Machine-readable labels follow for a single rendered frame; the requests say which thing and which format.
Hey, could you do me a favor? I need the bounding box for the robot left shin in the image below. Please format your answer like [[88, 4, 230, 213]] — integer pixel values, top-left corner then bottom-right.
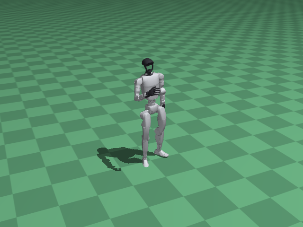
[[155, 131, 164, 152]]

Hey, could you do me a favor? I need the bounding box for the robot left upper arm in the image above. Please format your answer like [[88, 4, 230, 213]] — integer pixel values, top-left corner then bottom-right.
[[157, 73, 166, 94]]

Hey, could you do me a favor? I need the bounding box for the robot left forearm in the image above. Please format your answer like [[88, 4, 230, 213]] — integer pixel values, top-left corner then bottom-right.
[[160, 93, 166, 106]]

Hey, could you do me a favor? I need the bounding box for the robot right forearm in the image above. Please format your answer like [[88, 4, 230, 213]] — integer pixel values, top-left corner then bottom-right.
[[134, 92, 147, 101]]

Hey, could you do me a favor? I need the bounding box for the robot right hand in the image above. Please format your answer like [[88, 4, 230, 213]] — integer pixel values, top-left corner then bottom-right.
[[145, 87, 160, 98]]

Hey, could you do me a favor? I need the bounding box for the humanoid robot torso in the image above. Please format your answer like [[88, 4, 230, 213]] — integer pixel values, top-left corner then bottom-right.
[[140, 72, 159, 114]]

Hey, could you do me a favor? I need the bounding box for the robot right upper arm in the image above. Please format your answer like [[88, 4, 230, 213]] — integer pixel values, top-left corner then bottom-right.
[[134, 77, 143, 96]]

